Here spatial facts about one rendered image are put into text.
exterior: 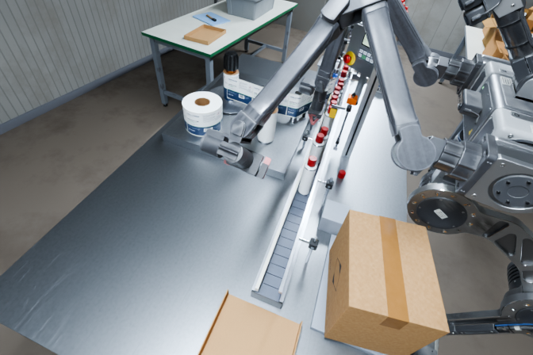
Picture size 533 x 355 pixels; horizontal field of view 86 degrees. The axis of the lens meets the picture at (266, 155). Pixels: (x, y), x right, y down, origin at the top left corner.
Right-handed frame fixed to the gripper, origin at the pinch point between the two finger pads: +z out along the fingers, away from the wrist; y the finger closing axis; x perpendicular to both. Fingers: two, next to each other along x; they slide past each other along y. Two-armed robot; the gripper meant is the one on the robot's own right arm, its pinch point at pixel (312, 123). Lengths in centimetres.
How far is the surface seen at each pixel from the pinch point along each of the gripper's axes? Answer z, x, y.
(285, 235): 14, 6, 57
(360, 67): -29.9, 13.3, -7.1
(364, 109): -12.1, 21.2, -4.6
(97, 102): 102, -236, -70
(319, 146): -2.5, 7.0, 19.1
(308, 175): 0.9, 7.0, 35.0
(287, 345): 19, 18, 90
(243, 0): 2, -118, -179
